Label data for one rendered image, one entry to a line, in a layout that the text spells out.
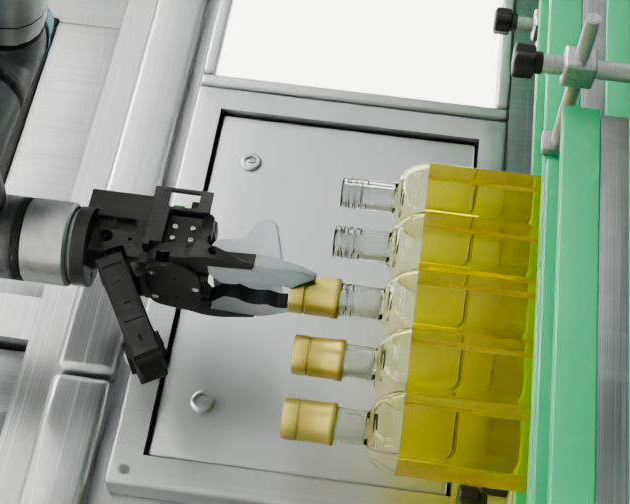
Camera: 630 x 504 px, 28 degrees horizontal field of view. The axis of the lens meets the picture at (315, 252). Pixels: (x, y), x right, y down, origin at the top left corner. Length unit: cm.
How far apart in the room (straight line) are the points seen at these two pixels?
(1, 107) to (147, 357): 24
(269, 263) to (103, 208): 17
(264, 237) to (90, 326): 24
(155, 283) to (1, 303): 24
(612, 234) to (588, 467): 20
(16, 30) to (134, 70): 39
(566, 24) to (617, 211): 30
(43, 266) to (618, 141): 50
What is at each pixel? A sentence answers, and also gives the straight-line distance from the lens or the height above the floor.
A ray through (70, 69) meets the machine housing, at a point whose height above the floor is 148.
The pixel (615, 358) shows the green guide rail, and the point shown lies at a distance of 94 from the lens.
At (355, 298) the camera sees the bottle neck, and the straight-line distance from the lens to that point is 107.
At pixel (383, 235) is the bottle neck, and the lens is 111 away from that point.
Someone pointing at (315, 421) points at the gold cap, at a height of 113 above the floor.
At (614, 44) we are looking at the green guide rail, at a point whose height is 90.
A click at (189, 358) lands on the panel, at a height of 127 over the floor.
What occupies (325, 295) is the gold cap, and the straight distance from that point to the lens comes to 107.
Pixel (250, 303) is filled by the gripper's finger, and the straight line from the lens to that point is 111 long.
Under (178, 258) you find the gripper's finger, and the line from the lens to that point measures 106.
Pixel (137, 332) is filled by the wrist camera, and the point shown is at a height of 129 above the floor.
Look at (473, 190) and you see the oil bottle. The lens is 113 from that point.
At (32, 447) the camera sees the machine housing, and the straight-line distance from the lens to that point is 121.
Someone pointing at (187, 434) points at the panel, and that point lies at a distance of 117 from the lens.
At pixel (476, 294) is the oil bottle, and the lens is 107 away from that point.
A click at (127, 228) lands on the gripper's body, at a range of 112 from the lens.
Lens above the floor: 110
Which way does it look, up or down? 3 degrees up
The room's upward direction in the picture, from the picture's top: 83 degrees counter-clockwise
